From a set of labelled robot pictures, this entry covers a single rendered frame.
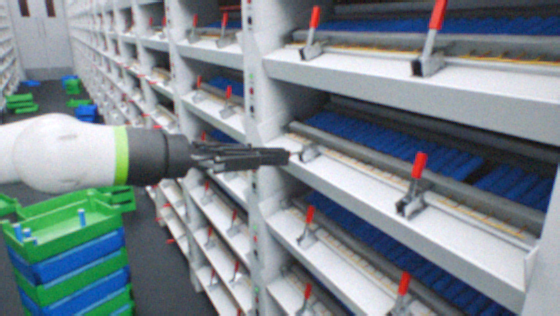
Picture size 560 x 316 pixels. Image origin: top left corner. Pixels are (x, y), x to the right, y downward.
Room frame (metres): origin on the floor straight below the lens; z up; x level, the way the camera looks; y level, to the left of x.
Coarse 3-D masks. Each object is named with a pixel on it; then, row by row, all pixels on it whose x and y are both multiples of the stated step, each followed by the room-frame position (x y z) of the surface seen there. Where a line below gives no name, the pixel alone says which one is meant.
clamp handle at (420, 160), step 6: (420, 156) 0.50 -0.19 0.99; (426, 156) 0.50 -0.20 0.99; (414, 162) 0.51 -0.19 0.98; (420, 162) 0.50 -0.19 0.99; (414, 168) 0.51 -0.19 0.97; (420, 168) 0.50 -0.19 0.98; (414, 174) 0.50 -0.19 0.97; (420, 174) 0.50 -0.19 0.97; (414, 180) 0.50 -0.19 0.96; (408, 186) 0.50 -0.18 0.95; (414, 186) 0.50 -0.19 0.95; (408, 192) 0.50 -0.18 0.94; (408, 198) 0.50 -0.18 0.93; (414, 198) 0.50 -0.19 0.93
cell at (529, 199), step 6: (546, 180) 0.46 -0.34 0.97; (552, 180) 0.46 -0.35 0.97; (540, 186) 0.46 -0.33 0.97; (546, 186) 0.45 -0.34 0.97; (552, 186) 0.45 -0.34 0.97; (528, 192) 0.45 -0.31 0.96; (534, 192) 0.45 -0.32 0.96; (540, 192) 0.45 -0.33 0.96; (546, 192) 0.45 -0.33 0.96; (522, 198) 0.44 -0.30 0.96; (528, 198) 0.44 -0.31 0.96; (534, 198) 0.44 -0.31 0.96; (540, 198) 0.44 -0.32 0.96; (522, 204) 0.44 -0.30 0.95; (528, 204) 0.43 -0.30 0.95; (534, 204) 0.44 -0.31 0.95
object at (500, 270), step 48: (336, 96) 0.90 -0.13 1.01; (288, 144) 0.82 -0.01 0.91; (528, 144) 0.52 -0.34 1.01; (336, 192) 0.62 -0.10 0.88; (384, 192) 0.56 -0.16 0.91; (432, 192) 0.53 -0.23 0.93; (432, 240) 0.44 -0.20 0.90; (480, 240) 0.42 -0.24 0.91; (528, 240) 0.40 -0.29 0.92; (480, 288) 0.39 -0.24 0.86
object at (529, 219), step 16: (304, 128) 0.82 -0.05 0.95; (336, 144) 0.72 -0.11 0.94; (352, 144) 0.69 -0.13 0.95; (368, 160) 0.64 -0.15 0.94; (384, 160) 0.61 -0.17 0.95; (400, 160) 0.59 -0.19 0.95; (400, 176) 0.58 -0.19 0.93; (432, 176) 0.53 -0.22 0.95; (448, 192) 0.50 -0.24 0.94; (464, 192) 0.48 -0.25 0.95; (480, 192) 0.47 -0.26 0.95; (480, 208) 0.46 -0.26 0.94; (496, 208) 0.44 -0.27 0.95; (512, 208) 0.43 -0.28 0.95; (528, 208) 0.42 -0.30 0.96; (512, 224) 0.42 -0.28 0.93; (528, 224) 0.41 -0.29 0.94
